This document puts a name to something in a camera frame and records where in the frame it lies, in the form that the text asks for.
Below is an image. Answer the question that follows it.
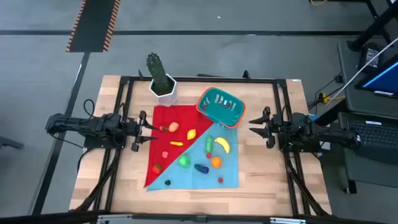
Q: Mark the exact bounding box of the green toy pear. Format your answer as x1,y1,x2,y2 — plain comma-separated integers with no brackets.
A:
178,154,191,168

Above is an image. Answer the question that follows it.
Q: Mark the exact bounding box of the silver aluminium rail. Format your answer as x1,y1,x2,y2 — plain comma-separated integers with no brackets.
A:
96,213,307,224

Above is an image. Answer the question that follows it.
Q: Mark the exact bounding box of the white hexagonal plant pot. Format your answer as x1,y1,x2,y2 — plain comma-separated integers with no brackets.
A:
148,73,178,108

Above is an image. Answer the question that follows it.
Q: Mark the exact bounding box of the white cable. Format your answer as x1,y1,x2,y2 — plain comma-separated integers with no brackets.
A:
325,36,398,107

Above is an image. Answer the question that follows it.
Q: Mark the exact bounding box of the black laptop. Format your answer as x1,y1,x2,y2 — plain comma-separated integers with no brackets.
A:
337,111,398,166

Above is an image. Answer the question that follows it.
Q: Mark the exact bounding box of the red cloth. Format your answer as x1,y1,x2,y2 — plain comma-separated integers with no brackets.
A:
144,105,215,189

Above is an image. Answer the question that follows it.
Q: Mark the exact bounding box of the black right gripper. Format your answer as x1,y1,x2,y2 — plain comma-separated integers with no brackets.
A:
248,106,285,149

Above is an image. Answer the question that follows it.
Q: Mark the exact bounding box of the black power adapter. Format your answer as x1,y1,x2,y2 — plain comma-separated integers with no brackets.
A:
357,42,386,74

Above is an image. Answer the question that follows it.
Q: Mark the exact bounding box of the grey furniture leg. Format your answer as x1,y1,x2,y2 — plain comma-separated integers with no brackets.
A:
0,136,25,150

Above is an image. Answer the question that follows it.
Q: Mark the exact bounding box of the monitor with blue screen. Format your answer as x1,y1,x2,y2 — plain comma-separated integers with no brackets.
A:
354,52,398,100

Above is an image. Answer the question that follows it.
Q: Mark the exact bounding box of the grey rolling desk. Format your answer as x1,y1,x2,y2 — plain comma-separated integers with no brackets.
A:
336,39,398,194

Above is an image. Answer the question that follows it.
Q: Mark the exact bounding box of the yellow toy banana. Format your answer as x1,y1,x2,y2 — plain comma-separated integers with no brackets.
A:
214,136,231,154

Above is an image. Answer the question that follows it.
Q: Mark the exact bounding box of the purple toy eggplant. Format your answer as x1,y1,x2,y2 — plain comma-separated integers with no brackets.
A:
193,163,210,175

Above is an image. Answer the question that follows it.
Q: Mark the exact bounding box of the green toy cucumber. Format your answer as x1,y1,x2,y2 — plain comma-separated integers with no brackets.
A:
205,134,215,154

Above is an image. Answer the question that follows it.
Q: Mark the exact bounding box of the light blue cloth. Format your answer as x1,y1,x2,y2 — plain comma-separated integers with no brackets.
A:
146,121,239,192

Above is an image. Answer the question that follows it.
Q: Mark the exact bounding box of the black hazard-striped floor mat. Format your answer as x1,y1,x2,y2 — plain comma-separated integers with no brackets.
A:
65,0,121,53

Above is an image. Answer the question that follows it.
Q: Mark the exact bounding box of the teal basket with orange rim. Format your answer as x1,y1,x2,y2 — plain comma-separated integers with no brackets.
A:
195,86,247,129

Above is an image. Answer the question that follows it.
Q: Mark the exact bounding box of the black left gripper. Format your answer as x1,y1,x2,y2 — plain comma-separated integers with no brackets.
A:
119,110,159,152

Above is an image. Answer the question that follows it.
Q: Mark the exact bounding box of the black stand pole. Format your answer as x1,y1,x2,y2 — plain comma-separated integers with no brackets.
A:
346,0,398,52

